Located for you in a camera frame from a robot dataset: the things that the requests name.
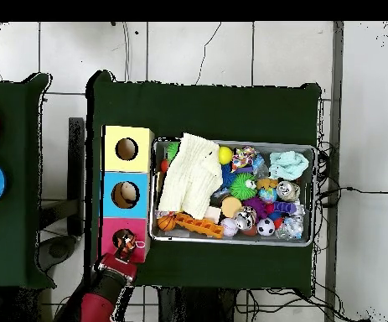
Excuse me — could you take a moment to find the green spiky toy with eyes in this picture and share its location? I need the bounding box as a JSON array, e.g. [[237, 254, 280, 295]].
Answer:
[[229, 172, 258, 201]]

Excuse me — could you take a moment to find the black power cable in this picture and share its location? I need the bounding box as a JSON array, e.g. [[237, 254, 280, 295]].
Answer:
[[318, 186, 388, 200]]

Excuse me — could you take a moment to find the light blue cloth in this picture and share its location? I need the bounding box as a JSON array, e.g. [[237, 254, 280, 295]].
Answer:
[[267, 150, 310, 181]]

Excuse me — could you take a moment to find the silver drink can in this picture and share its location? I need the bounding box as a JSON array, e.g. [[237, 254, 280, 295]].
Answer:
[[276, 180, 301, 203]]

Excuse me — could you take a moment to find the dark green table cloth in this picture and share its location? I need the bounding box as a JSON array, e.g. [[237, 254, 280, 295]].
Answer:
[[0, 72, 57, 290], [84, 69, 323, 297]]

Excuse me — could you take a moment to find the small globe ball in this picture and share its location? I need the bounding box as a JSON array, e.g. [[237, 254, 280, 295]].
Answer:
[[258, 187, 278, 205]]

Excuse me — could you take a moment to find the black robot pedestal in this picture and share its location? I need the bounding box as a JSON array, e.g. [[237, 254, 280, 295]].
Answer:
[[158, 287, 239, 322]]

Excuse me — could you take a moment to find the clear mesh bin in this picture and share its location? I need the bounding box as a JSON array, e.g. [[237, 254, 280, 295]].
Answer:
[[148, 138, 317, 248]]

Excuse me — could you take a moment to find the colourful patterned cloth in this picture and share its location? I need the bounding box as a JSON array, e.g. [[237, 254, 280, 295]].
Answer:
[[230, 145, 257, 173]]

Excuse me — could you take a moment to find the yellow ball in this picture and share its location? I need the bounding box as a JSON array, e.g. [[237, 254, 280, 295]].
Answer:
[[217, 146, 234, 166]]

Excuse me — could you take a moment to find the wooden box with three holes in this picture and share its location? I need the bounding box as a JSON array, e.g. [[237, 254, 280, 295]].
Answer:
[[98, 125, 155, 264]]

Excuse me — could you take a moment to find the purple bumpy ball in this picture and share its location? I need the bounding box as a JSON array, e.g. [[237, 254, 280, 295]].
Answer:
[[241, 196, 268, 221]]

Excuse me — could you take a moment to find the orange plastic block tray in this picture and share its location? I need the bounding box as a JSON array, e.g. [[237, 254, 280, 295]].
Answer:
[[173, 212, 225, 240]]

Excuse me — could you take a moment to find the orange striped tiger plush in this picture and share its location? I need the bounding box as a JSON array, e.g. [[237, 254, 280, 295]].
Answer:
[[112, 229, 147, 262]]

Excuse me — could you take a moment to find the small soccer ball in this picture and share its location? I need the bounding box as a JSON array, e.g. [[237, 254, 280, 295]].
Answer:
[[256, 217, 277, 236]]

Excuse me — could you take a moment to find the cream knitted cloth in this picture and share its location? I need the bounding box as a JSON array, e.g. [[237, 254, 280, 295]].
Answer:
[[157, 132, 225, 221]]

